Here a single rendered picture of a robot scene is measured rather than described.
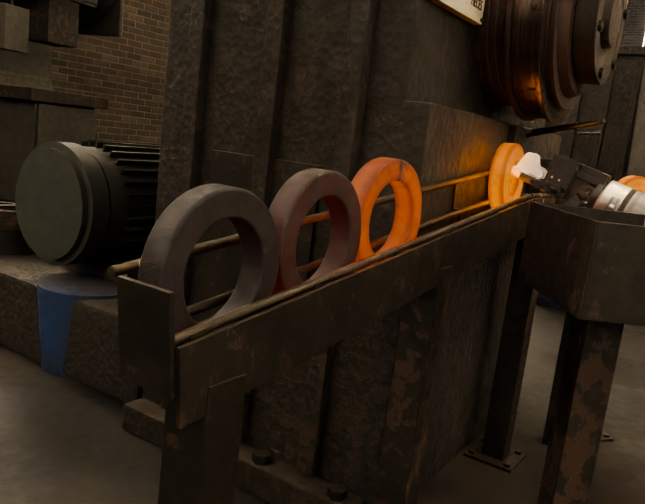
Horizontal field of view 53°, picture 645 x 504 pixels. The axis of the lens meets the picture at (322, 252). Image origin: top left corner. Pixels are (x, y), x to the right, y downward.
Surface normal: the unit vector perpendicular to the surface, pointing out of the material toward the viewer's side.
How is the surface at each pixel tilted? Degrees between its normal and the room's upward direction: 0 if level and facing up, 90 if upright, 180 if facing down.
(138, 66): 90
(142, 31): 90
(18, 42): 90
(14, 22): 90
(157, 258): 75
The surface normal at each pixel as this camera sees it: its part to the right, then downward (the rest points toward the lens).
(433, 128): 0.83, 0.19
